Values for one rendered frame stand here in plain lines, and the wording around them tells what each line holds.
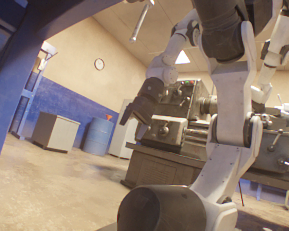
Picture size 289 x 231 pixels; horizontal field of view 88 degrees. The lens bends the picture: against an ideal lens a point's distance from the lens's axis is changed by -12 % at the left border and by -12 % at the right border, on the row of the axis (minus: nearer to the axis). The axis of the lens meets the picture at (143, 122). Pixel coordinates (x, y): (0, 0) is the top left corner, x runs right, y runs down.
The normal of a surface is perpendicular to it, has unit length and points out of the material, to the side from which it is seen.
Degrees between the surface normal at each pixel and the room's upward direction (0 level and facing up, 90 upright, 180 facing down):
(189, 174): 90
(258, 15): 123
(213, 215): 67
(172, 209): 53
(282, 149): 90
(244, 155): 87
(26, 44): 90
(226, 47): 156
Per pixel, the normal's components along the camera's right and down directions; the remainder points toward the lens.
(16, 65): 0.79, 0.12
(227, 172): -0.43, -0.77
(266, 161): -0.55, -0.29
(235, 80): -0.72, 0.26
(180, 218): 0.64, -0.39
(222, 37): -0.52, 0.74
